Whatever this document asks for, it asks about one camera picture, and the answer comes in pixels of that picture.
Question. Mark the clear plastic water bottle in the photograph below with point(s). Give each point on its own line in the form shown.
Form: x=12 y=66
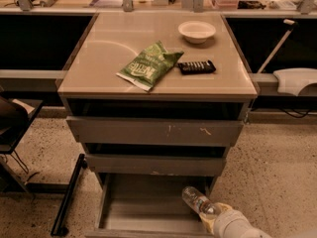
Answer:
x=199 y=202

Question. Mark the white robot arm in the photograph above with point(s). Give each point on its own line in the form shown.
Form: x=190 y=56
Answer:
x=223 y=221

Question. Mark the white robot base shell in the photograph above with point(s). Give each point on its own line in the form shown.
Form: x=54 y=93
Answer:
x=294 y=80

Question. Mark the grey open bottom drawer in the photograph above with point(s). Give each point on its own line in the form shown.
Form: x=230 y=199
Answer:
x=144 y=206

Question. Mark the grey middle drawer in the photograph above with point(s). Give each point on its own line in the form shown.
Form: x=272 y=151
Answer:
x=155 y=165

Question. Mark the grey drawer cabinet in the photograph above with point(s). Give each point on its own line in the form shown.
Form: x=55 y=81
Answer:
x=91 y=87

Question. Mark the grey top drawer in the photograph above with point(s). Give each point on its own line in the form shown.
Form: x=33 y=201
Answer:
x=166 y=132

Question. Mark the black metal floor bar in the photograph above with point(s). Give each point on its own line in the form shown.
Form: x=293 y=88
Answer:
x=59 y=229

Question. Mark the black snack bar wrapper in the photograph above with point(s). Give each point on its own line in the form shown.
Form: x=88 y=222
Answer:
x=196 y=67

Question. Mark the green chip bag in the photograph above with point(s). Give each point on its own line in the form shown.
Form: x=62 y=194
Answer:
x=150 y=66

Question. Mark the white paper bowl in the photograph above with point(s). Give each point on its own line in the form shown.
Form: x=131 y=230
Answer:
x=196 y=32

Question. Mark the white rod with cap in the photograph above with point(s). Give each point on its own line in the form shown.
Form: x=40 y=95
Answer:
x=291 y=25

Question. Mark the dark side cart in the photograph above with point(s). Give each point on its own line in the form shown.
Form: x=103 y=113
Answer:
x=16 y=116

